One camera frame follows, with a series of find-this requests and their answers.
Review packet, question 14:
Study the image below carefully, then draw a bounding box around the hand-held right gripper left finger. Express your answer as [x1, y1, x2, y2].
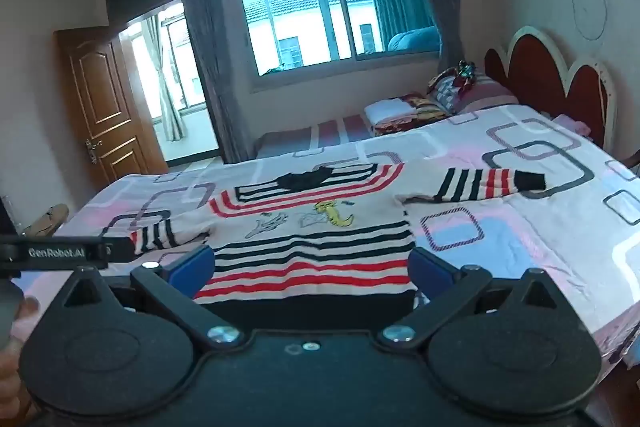
[62, 244, 246, 350]

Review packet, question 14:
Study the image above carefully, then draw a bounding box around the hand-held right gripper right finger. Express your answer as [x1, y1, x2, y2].
[377, 247, 563, 350]

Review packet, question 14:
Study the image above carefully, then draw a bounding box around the bed with patterned sheet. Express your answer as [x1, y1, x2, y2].
[10, 104, 640, 368]

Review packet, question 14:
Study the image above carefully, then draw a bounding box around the brown wooden door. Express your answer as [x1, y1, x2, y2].
[54, 27, 168, 188]

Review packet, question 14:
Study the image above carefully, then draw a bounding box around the colourful bundle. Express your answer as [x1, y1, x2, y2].
[456, 59, 479, 84]

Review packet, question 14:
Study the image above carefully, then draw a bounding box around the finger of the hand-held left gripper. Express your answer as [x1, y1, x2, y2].
[109, 236, 136, 262]

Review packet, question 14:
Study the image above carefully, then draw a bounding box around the pink cloth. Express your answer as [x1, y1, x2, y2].
[552, 114, 596, 144]

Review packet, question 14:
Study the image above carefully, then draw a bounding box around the striped knit sweater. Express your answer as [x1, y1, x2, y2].
[131, 162, 547, 332]

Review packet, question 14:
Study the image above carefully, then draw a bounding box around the striped pillow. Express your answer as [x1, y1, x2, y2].
[427, 67, 521, 115]

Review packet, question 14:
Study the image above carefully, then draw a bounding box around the white balcony curtain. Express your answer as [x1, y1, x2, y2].
[142, 14, 187, 142]

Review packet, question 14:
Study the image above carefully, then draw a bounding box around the teal quilt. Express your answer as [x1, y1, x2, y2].
[388, 26, 443, 54]

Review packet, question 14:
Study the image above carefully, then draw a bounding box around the person's left hand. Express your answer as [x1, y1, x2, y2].
[0, 298, 41, 415]

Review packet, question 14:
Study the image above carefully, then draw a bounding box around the balcony window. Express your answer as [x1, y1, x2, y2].
[162, 4, 208, 112]

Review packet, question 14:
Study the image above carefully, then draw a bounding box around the folded blankets stack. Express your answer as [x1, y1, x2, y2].
[372, 93, 448, 138]

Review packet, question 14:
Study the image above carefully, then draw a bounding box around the red scalloped headboard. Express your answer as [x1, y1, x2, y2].
[484, 26, 618, 152]

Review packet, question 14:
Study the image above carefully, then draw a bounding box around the wooden television stand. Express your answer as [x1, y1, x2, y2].
[22, 203, 70, 238]

